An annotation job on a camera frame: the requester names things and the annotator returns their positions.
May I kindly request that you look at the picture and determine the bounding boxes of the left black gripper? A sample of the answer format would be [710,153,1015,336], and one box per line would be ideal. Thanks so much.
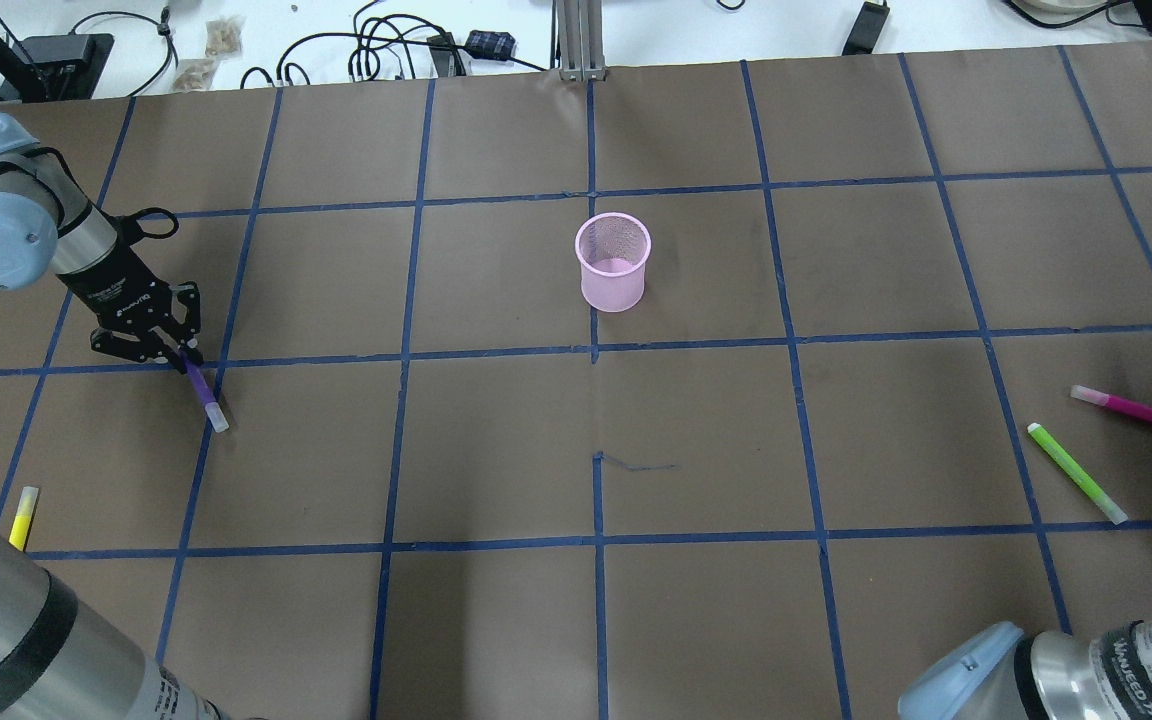
[61,243,205,376]

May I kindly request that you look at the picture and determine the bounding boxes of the aluminium frame post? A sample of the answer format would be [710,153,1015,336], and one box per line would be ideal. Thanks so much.
[550,0,607,82]

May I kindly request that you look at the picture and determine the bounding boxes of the pink mesh cup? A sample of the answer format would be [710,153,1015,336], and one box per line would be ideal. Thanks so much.
[573,211,652,313]

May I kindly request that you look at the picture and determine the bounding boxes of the black power adapter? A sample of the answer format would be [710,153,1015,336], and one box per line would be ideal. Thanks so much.
[841,1,890,56]

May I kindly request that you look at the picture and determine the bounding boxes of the purple pen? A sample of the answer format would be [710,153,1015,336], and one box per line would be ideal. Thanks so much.
[184,357,230,433]

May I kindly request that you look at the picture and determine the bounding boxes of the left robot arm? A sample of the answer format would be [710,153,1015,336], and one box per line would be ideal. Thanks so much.
[0,111,227,719]

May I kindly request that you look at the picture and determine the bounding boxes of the black stand base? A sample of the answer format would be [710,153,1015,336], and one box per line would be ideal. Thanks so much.
[0,28,115,103]

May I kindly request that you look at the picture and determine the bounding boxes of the yellow pen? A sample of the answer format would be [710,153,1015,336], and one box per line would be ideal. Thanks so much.
[8,486,40,552]

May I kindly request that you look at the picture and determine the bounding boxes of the green pen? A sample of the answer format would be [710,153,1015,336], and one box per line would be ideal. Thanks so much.
[1026,420,1129,525]

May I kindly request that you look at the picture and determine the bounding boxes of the snack bag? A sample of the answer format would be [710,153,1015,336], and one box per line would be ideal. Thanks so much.
[204,15,244,60]
[172,56,219,92]

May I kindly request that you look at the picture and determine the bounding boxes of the pink pen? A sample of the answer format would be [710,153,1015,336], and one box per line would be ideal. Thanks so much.
[1070,386,1152,425]

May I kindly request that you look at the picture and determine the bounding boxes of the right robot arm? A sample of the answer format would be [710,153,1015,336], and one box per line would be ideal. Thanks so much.
[897,528,1152,719]

